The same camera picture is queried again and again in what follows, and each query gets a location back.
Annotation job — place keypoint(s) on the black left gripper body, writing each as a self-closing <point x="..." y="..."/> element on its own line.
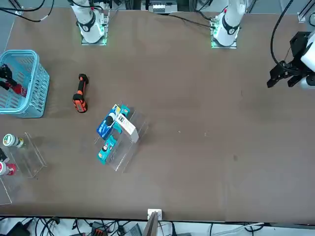
<point x="299" y="44"/>

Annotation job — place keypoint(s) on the red Coca-Cola bottle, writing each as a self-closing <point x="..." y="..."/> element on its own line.
<point x="19" y="90"/>

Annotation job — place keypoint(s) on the orange black barcode scanner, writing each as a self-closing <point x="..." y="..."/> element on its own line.
<point x="80" y="103"/>

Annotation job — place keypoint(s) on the white cracker box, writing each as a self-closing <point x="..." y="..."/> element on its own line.
<point x="129" y="129"/>

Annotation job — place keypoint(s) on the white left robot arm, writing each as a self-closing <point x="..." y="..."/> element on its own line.
<point x="229" y="24"/>

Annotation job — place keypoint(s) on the light blue shopping basket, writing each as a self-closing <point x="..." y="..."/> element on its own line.
<point x="37" y="86"/>

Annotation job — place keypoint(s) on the white jar green lid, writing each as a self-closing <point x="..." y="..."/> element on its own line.
<point x="9" y="140"/>

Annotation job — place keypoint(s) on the small black box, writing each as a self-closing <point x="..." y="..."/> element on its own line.
<point x="2" y="155"/>

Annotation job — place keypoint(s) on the clear acrylic stepped shelf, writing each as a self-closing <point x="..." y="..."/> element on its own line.
<point x="133" y="152"/>
<point x="32" y="157"/>

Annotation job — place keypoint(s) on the red jar with lid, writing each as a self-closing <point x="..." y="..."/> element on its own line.
<point x="8" y="169"/>

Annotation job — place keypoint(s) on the blue Oreo cookie box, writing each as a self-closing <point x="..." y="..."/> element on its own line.
<point x="104" y="127"/>

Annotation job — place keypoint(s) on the teal cartoon snack packet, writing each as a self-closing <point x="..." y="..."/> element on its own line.
<point x="107" y="152"/>
<point x="125" y="109"/>

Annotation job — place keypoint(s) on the orange black plug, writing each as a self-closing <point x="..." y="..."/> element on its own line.
<point x="98" y="231"/>

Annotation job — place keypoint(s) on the aluminium corner post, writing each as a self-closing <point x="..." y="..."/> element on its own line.
<point x="301" y="16"/>
<point x="18" y="11"/>

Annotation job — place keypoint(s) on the aluminium frame post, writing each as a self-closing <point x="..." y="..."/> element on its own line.
<point x="152" y="222"/>

